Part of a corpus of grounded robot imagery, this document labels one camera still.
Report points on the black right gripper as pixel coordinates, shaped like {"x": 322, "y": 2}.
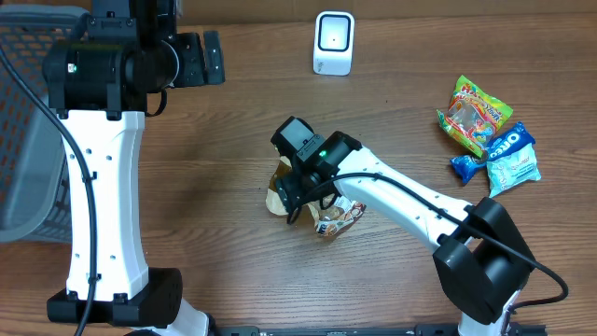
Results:
{"x": 287, "y": 191}

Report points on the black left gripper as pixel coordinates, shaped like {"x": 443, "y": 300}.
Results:
{"x": 197, "y": 74}

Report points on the beige cookie bag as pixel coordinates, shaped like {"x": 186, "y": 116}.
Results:
{"x": 331, "y": 216}

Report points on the blue Oreo pack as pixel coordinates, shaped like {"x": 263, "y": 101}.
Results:
{"x": 507, "y": 143}

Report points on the green Haribo candy bag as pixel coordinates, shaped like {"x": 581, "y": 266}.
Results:
{"x": 473, "y": 117}

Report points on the light teal snack bar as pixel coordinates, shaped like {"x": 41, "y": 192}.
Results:
{"x": 510, "y": 171}

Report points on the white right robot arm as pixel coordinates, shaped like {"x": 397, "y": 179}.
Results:
{"x": 481, "y": 259}

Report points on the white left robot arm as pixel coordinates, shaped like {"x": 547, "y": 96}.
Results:
{"x": 99, "y": 79}

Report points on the white barcode scanner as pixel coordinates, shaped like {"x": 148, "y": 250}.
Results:
{"x": 333, "y": 43}

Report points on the grey plastic basket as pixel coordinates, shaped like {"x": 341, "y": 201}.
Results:
{"x": 35, "y": 201}

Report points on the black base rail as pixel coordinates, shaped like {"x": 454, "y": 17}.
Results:
{"x": 422, "y": 330}

